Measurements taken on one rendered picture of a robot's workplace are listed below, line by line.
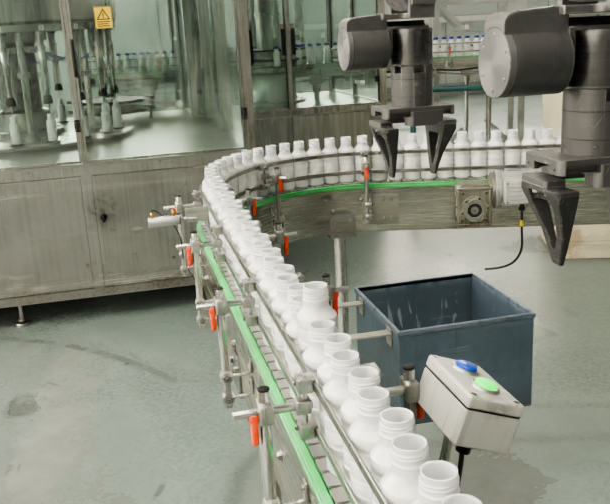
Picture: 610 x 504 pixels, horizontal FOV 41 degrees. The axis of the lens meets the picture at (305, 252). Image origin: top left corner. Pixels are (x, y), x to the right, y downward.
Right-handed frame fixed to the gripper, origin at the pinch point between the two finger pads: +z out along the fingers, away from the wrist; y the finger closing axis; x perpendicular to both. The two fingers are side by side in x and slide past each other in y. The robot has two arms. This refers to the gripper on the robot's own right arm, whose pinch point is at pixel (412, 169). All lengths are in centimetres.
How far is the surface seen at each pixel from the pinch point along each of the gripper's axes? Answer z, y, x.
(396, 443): 21.0, 17.3, 37.1
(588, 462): 135, -115, -119
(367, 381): 20.7, 15.3, 22.6
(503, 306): 44, -44, -53
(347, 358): 21.4, 14.9, 13.7
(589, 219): 51, -125, -141
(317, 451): 36.7, 18.4, 9.1
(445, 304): 48, -37, -70
